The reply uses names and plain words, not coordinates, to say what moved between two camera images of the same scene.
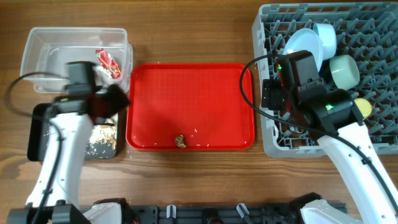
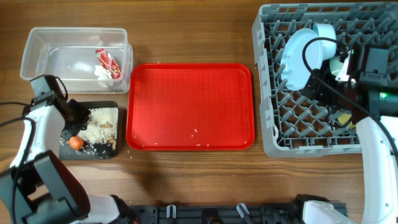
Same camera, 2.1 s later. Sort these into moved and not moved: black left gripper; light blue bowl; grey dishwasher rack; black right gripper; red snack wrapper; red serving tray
Moved: black right gripper; black left gripper
Not moved: red snack wrapper; grey dishwasher rack; red serving tray; light blue bowl
